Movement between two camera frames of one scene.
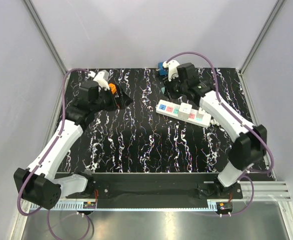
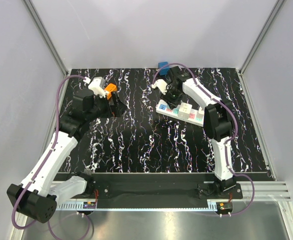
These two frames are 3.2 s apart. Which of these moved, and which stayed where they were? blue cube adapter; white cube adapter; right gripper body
Moved: right gripper body
Stayed: white cube adapter; blue cube adapter
